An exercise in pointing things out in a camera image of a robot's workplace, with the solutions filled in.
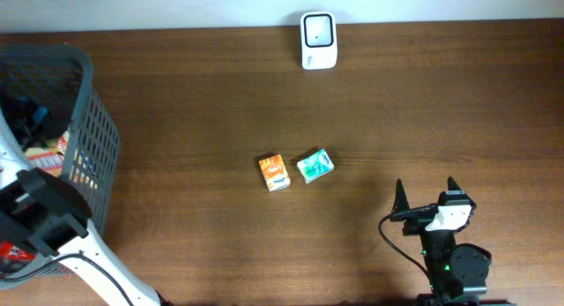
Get green tissue pack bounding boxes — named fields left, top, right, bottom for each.
left=297, top=149, right=335, bottom=183

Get orange tissue pack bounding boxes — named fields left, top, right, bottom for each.
left=258, top=154, right=291, bottom=191

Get red Hacks candy bag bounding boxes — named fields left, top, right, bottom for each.
left=25, top=131, right=70, bottom=176

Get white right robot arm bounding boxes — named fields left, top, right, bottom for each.
left=378, top=176, right=492, bottom=305

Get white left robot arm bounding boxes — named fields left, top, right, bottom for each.
left=1, top=118, right=171, bottom=305

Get white barcode scanner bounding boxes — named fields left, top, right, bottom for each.
left=300, top=11, right=338, bottom=71

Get grey plastic lattice basket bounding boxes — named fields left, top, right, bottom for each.
left=0, top=43, right=122, bottom=291

